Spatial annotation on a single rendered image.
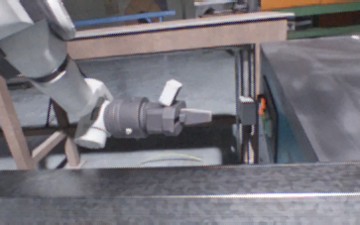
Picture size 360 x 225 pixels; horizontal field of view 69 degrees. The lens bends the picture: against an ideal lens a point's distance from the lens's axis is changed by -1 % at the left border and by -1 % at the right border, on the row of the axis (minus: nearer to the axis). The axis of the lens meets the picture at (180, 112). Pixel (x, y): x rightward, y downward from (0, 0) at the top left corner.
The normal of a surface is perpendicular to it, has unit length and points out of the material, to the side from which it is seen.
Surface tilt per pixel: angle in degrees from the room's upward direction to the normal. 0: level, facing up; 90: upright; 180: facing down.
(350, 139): 0
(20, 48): 86
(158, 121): 81
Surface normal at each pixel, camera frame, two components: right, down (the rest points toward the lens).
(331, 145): -0.10, -0.93
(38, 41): 0.27, 0.25
